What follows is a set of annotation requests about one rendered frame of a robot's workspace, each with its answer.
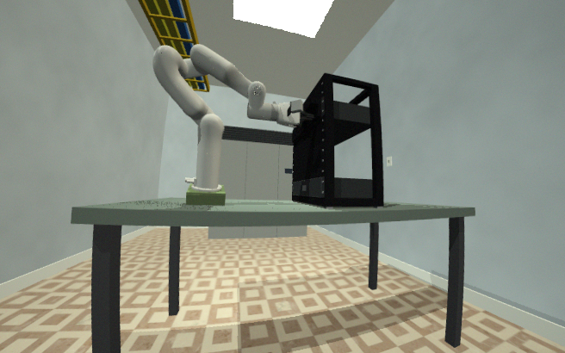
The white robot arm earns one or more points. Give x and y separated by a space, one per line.
167 62

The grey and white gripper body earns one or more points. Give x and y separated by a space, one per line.
283 119

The black open-frame rack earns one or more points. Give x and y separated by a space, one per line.
313 147

